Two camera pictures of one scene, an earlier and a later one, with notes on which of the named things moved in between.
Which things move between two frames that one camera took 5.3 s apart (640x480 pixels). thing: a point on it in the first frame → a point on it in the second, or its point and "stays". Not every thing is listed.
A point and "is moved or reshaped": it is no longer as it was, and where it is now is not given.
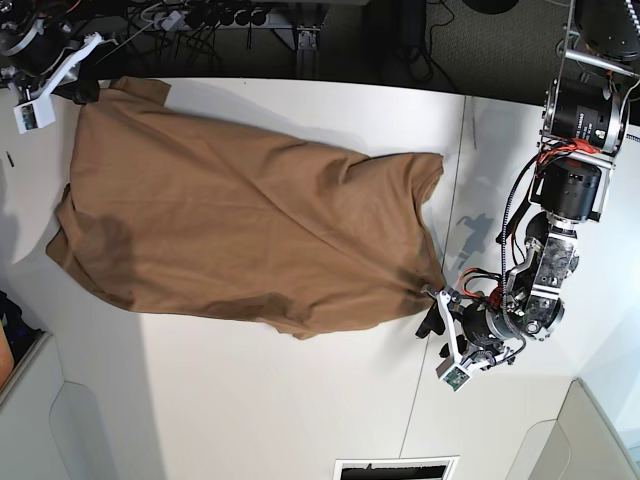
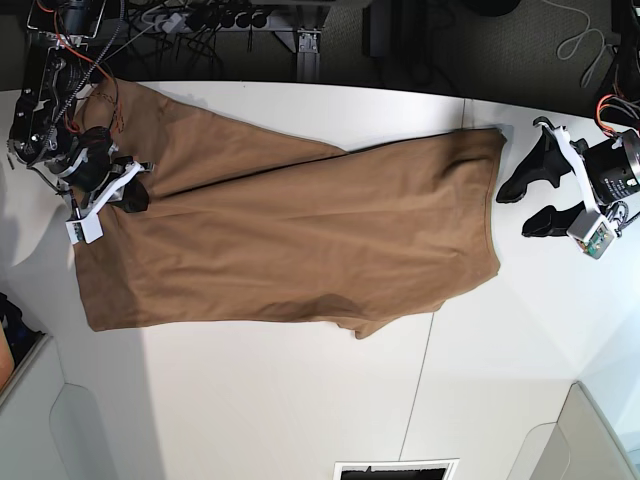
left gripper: [44, 59] → [95, 175]
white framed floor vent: [396, 468] stays
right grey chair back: [582, 443] stays
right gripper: [483, 337] → [608, 170]
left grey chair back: [50, 428] stays
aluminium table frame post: [307, 53] stays
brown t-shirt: [183, 207] is moved or reshaped
